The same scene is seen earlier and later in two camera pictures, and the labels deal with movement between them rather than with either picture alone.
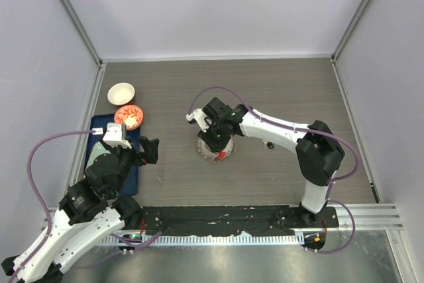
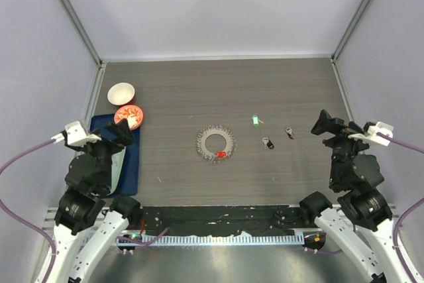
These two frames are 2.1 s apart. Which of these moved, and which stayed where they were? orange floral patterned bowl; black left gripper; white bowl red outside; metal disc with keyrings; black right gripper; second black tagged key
Moved: black left gripper; black right gripper
Stayed: white bowl red outside; metal disc with keyrings; orange floral patterned bowl; second black tagged key
